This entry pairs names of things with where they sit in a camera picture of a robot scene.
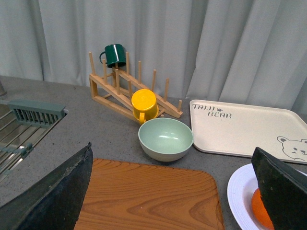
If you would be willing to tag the white round plate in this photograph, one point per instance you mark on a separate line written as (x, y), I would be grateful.
(241, 187)

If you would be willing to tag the orange mandarin fruit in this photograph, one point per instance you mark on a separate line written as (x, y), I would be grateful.
(260, 211)

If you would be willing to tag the yellow mug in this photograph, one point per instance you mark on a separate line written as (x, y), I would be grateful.
(144, 104)

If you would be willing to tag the light green bowl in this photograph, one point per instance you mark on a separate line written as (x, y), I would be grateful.
(165, 139)

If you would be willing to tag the wooden dish rack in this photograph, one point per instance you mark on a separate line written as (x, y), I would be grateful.
(114, 89)

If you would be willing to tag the dark green mug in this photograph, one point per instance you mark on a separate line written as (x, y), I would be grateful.
(115, 55)

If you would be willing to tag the cream bear tray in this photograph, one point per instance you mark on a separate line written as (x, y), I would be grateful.
(237, 129)

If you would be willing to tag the wooden cutting board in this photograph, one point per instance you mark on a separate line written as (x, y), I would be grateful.
(133, 196)

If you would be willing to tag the grey curtain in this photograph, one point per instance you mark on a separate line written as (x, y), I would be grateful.
(238, 51)

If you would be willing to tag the green sink drain rack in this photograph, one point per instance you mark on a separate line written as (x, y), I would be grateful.
(23, 124)

